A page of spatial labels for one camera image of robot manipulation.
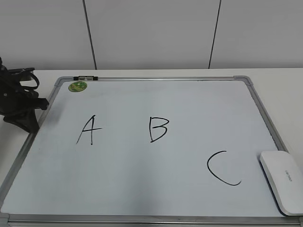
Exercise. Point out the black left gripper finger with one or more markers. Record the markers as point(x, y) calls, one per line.
point(40, 103)
point(25, 120)

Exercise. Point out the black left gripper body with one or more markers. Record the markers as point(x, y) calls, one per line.
point(13, 95)

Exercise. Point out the white rectangular board eraser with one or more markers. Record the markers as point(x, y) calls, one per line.
point(285, 179)

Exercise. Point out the round green magnet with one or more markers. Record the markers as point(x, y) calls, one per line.
point(77, 86)

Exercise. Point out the black silver marker clip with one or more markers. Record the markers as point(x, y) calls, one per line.
point(85, 78)

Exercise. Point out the white board with metal frame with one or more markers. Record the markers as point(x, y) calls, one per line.
point(146, 152)

